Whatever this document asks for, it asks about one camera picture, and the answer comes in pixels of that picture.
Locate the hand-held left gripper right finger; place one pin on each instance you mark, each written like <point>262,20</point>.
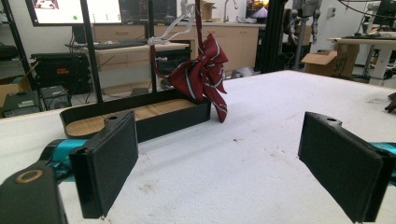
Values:
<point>339,161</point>

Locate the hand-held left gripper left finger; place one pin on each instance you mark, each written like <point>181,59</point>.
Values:
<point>106,161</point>

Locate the black rack with wooden base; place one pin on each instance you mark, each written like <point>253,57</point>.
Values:
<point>174,119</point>

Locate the dark red striped bow tie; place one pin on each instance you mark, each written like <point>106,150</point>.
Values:
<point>202,74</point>

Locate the white work table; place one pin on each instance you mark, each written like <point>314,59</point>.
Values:
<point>367,40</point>

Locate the open cardboard box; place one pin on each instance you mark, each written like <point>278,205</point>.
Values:
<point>320,62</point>

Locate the white foam mat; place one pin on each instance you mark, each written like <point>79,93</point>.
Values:
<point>249,174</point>

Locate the black equipment case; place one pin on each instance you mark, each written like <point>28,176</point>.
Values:
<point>62,70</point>

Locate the black device with label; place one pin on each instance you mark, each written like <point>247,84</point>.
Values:
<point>20,104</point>

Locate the black keyboard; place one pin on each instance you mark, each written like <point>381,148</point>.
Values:
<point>121,44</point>

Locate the thin black stand pole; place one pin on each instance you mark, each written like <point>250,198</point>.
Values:
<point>15,40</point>

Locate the dark monitor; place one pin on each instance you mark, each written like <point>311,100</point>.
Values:
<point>137,11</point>

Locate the wooden cabinet row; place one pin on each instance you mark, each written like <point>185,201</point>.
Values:
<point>239,43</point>

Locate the monitor with white screen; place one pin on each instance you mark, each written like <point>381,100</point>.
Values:
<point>62,11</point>

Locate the monitor with sunset picture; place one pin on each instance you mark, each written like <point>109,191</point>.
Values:
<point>257,8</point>

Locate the black metal frame post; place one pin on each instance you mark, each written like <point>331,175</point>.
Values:
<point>274,34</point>

